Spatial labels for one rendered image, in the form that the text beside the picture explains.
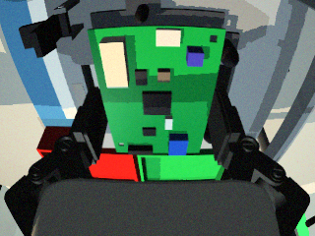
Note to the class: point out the red bin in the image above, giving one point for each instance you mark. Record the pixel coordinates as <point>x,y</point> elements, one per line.
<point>112,165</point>

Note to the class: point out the green bin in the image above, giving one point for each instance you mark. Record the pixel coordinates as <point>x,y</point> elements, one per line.
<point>180,168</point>

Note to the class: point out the green circuit board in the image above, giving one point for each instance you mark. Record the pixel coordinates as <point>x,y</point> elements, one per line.
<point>157,85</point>

